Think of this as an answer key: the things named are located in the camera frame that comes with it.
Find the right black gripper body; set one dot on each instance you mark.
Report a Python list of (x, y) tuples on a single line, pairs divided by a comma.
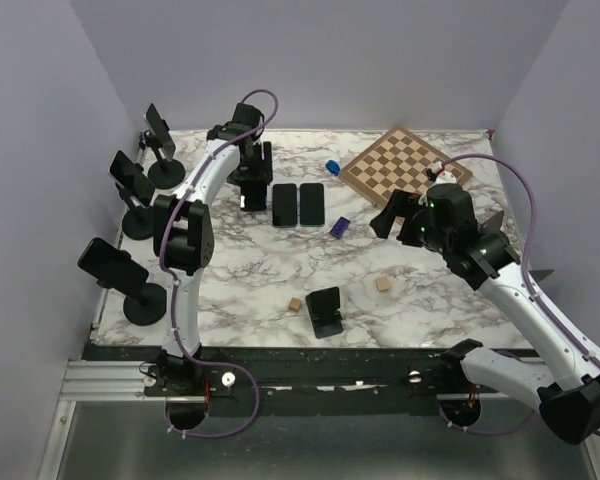
[(429, 236)]

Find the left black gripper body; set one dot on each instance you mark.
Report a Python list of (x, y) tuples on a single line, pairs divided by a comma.
[(255, 159)]

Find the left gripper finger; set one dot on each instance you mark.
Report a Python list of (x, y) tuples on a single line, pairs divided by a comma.
[(267, 162), (239, 177)]

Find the black phone blue edge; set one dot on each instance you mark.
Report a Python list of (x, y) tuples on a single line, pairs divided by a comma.
[(312, 205)]

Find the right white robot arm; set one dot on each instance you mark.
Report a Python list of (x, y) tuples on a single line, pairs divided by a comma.
[(565, 391)]

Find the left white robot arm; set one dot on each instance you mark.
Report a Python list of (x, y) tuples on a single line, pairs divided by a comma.
[(184, 239)]

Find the black folding phone stand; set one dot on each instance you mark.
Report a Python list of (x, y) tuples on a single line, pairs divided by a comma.
[(324, 312)]

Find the wooden chessboard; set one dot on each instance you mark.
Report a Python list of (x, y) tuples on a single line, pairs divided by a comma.
[(397, 160)]

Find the blue plastic cap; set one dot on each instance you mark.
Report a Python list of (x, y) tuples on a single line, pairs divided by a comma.
[(333, 167)]

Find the purple lego brick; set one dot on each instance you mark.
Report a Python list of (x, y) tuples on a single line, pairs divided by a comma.
[(340, 227)]

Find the light wooden cube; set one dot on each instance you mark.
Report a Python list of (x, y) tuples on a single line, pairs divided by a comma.
[(383, 283)]

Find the brown wooden cube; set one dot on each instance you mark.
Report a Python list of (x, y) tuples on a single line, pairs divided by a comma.
[(294, 305)]

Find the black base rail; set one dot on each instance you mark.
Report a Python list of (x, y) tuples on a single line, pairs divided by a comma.
[(419, 384)]

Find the aluminium extrusion rail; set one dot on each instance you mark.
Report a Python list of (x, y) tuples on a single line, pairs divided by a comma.
[(120, 381)]

